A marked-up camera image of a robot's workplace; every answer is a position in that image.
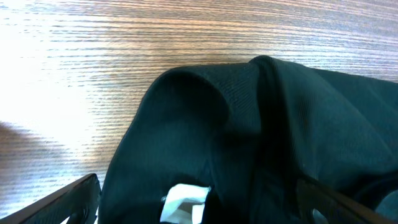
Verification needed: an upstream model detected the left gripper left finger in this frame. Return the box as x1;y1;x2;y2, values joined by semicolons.
1;173;101;224

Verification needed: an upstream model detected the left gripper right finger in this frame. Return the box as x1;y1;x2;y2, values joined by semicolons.
296;179;395;224

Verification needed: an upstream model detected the black polo shirt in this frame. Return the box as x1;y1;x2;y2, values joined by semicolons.
98;56;397;223

